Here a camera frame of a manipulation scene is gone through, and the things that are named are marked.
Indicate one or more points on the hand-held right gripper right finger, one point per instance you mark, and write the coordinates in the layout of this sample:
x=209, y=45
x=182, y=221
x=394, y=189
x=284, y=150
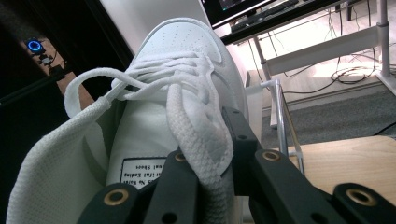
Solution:
x=246, y=161

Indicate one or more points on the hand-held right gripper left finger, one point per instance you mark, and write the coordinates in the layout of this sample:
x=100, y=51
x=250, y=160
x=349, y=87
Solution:
x=174, y=193

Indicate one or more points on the white sneaker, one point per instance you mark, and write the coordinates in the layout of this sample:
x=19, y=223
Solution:
x=140, y=130

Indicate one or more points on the brown wooden board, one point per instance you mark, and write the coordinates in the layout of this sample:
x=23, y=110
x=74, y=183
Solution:
x=84, y=93

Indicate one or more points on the black keyboard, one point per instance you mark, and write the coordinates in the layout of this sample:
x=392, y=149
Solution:
x=264, y=14

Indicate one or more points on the black monitor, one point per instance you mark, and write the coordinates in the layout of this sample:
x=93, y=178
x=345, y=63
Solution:
x=224, y=9

